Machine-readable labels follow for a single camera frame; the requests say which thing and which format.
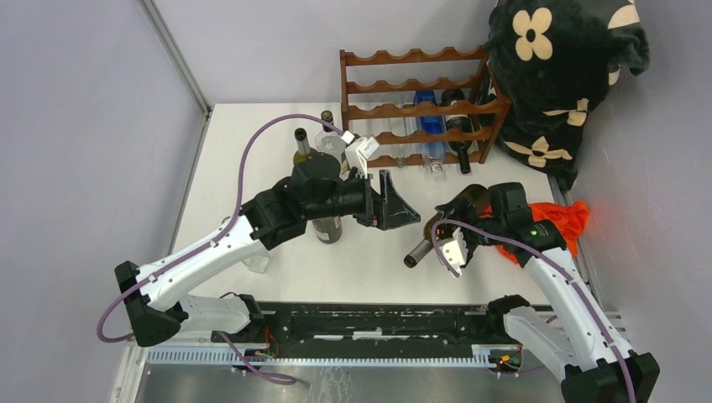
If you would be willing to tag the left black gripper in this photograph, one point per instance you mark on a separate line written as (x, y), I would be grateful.
(386, 210)

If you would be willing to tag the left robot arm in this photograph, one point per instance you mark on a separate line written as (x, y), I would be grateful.
(157, 297)

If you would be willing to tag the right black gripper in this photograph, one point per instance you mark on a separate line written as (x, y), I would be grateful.
(459, 206)

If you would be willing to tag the orange cloth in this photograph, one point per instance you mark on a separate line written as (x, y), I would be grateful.
(570, 221)

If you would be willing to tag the clear bottle black cap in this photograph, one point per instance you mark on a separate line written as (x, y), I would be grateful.
(329, 142)

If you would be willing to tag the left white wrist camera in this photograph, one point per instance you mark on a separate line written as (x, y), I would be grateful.
(358, 151)

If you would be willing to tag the black mounting rail base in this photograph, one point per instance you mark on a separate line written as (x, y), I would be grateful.
(332, 334)

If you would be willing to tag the small clear glass bottle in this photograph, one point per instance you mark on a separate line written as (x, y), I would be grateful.
(399, 126)

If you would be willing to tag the green wine bottle white label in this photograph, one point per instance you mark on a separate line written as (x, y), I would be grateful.
(460, 122)

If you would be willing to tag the brown wooden wine rack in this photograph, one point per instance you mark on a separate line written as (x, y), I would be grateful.
(417, 105)

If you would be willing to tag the black floral blanket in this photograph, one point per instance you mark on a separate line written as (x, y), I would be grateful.
(556, 61)

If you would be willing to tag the green wine bottle front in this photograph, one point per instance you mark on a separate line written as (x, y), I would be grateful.
(328, 230)

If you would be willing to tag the blue square bottle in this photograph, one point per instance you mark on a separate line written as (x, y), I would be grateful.
(433, 153)

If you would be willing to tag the clear empty lying bottle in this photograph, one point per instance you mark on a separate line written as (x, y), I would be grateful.
(258, 263)

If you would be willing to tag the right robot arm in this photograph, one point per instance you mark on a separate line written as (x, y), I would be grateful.
(589, 357)

